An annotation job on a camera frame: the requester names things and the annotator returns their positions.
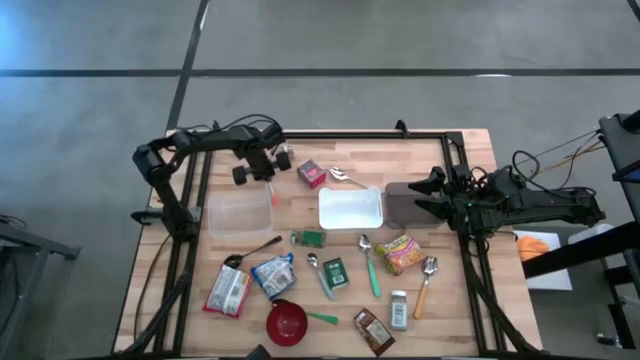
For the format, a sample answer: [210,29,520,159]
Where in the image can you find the long black arm cable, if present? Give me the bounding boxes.
[169,121,220,136]

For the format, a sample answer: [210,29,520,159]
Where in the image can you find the orange-handled spoon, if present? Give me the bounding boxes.
[412,256,440,321]

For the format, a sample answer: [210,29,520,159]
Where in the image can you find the light-blue-handled spoon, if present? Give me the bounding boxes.
[306,252,335,302]

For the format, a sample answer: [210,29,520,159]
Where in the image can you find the silver metal spoon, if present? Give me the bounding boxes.
[328,166,372,191]

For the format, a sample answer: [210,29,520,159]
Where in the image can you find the looped black wrist cable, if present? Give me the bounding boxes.
[214,113,285,137]

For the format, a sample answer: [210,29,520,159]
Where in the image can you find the brown cable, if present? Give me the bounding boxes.
[132,233,172,344]

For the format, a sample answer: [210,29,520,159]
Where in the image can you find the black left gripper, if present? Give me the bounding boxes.
[231,144,293,187]

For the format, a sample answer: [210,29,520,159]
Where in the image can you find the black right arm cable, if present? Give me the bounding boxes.
[509,149,599,197]

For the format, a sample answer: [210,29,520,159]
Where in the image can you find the blue white snack bag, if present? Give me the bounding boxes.
[249,252,298,301]

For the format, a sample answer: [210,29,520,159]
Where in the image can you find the brown spice packet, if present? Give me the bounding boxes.
[353,307,397,357]

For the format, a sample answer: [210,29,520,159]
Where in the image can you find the white-capped spice jar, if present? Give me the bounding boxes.
[389,289,409,332]

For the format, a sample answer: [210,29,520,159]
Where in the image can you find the teal-handled spoon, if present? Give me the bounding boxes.
[358,233,383,299]

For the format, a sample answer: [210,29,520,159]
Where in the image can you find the white paper sheet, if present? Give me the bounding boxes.
[513,229,574,292]

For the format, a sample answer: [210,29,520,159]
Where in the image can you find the red white snack packet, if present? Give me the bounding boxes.
[201,264,253,320]

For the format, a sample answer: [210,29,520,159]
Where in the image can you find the green spice tin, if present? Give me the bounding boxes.
[322,256,351,291]

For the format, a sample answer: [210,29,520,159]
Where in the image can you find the grey side table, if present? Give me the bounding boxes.
[0,214,81,360]

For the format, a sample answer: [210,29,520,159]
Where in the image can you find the white plastic bin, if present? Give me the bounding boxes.
[318,186,385,232]

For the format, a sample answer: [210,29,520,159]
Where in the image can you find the green rectangular packet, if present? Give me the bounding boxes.
[290,229,327,249]

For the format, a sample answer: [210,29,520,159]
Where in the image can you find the small black floor item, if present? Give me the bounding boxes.
[596,332,623,350]

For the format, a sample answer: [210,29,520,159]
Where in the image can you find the white plastic tub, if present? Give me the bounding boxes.
[567,223,615,246]

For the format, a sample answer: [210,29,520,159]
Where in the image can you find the clear plastic container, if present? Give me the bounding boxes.
[207,188,275,240]

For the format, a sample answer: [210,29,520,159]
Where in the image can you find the yellow pink noodle packet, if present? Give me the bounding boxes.
[374,232,427,277]

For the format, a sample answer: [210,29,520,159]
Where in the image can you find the red and black bowl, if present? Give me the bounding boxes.
[265,298,309,348]

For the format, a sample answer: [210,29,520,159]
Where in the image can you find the black metal table frame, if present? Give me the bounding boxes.
[122,119,539,359]

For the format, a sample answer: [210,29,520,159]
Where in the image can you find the orange object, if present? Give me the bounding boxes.
[516,235,551,263]

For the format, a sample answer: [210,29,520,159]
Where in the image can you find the black side table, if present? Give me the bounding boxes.
[522,109,640,351]

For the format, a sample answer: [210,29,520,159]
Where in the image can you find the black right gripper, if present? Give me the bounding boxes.
[407,164,484,232]

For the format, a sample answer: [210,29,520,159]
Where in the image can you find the green-handled spoon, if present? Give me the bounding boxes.
[272,298,340,327]

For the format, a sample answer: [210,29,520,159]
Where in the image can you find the clear bin of snacks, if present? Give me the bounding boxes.
[383,181,451,230]

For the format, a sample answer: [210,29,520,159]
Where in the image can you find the black metal spoon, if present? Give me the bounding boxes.
[223,235,284,270]

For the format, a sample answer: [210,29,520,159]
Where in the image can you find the coloured wire bundle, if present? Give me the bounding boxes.
[514,128,604,176]

